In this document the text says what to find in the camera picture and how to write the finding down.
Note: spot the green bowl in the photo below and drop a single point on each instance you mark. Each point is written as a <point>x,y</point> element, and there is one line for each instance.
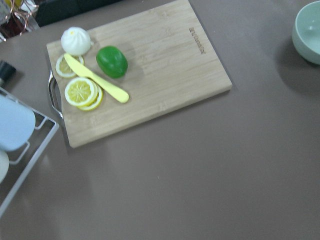
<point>306,32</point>

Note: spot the yellow plastic knife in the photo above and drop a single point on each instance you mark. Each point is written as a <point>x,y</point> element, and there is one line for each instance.
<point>116,92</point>

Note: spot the bamboo cutting board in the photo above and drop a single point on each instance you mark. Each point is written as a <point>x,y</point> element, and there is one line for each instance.
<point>171,64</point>

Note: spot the green lime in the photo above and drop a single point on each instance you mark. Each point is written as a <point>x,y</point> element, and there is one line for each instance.
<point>112,61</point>

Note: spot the lemon slice pair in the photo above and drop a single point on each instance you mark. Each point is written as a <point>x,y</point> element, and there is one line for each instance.
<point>83,93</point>

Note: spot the single lemon slice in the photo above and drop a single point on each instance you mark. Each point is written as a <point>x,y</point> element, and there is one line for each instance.
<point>63,69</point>

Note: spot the blue cup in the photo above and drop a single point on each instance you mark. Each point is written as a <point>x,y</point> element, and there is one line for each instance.
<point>17,123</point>

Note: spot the white cup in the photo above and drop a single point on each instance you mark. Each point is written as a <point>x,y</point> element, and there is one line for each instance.
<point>4,165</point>

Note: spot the copper wire bottle rack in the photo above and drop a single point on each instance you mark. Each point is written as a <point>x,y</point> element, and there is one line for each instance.
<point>17,17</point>

